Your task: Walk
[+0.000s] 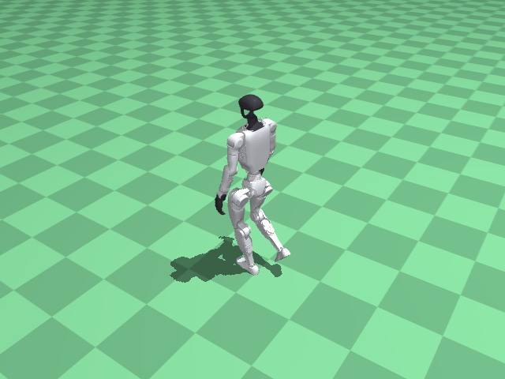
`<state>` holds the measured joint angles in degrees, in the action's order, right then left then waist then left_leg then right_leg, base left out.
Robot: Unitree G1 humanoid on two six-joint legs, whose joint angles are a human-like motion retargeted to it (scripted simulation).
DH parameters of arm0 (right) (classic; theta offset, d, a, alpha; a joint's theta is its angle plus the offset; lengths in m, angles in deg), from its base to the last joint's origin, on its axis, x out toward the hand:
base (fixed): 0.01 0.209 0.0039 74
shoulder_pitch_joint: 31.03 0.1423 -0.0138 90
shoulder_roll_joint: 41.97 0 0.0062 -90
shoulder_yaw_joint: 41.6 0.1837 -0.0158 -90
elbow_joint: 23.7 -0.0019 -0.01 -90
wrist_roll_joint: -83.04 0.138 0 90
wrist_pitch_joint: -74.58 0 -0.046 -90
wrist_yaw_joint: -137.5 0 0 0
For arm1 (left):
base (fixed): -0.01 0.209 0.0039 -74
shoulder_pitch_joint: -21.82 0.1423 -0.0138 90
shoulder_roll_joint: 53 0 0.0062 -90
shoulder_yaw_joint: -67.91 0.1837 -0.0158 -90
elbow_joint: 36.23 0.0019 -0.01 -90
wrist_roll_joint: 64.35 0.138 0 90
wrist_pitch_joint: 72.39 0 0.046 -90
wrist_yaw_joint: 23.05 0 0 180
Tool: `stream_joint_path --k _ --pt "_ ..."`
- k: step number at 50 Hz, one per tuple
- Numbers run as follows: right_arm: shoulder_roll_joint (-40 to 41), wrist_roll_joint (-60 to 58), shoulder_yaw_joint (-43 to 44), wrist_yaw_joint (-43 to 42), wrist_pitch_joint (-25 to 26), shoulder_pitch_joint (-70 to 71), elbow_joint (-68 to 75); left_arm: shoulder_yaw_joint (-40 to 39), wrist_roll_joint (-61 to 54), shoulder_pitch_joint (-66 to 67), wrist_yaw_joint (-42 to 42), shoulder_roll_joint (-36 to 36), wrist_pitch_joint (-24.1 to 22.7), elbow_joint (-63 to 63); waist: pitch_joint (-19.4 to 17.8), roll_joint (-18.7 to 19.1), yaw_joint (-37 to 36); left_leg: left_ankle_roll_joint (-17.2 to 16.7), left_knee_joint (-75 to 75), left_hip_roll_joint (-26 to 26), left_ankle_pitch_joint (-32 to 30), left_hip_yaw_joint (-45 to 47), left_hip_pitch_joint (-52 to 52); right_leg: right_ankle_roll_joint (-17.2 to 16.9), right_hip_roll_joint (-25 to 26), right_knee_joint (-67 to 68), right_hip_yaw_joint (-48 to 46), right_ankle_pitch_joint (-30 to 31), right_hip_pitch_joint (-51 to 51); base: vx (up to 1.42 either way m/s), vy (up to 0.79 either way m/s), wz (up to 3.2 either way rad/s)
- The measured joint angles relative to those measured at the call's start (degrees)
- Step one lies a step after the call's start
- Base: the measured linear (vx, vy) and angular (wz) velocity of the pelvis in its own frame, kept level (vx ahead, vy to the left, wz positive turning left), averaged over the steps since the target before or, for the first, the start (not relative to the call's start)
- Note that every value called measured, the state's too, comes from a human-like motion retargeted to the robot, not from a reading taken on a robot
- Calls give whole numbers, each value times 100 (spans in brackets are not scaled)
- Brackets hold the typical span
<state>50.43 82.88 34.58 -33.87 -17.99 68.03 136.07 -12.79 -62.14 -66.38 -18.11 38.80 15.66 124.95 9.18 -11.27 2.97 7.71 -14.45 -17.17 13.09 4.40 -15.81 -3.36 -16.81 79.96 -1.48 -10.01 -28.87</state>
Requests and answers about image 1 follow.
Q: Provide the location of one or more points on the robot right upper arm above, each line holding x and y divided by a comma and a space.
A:
273, 126

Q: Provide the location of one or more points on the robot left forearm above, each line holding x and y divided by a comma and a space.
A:
225, 183

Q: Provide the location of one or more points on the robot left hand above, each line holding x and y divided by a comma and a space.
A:
219, 203

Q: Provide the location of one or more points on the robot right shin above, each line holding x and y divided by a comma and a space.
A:
268, 232

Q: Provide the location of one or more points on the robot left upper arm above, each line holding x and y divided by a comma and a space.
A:
234, 143

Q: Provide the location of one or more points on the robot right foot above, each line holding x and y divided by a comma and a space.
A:
284, 253

